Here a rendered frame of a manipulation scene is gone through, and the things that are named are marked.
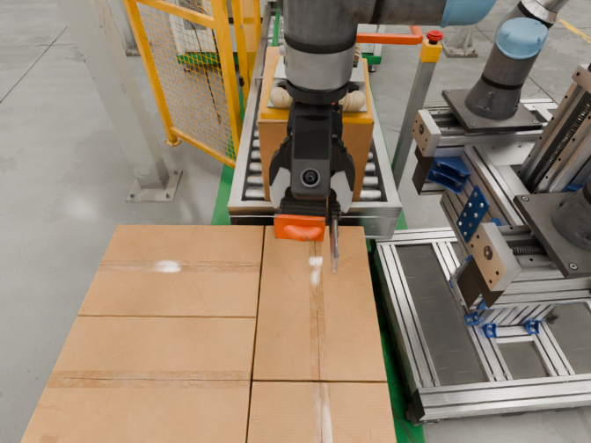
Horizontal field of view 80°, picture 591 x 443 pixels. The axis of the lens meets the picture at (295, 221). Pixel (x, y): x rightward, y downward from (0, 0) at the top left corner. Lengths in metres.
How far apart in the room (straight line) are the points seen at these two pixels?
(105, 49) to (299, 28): 1.70
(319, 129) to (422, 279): 1.42
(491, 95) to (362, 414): 0.98
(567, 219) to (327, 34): 0.70
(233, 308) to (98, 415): 0.46
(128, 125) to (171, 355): 1.39
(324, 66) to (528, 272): 0.69
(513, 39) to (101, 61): 1.70
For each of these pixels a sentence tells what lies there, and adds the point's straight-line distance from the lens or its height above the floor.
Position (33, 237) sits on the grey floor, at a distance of 2.59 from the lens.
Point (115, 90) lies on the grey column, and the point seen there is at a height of 0.71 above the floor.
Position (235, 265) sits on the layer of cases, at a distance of 1.33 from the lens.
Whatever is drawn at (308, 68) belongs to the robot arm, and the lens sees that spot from 0.39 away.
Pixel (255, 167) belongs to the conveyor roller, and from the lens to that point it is 1.69.
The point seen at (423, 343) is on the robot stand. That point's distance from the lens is 1.60.
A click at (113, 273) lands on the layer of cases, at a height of 0.54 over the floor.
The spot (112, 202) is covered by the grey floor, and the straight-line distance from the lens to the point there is 2.56.
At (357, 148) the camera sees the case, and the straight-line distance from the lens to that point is 1.33.
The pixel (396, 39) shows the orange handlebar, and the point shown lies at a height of 1.24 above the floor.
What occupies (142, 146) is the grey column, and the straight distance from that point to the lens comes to 2.29.
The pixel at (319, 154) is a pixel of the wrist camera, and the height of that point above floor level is 1.38.
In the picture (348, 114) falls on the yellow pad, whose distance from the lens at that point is 0.96.
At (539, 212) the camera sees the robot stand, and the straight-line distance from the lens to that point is 0.98.
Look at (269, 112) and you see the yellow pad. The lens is 0.96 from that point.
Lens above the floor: 1.63
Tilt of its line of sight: 49 degrees down
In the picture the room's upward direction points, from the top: straight up
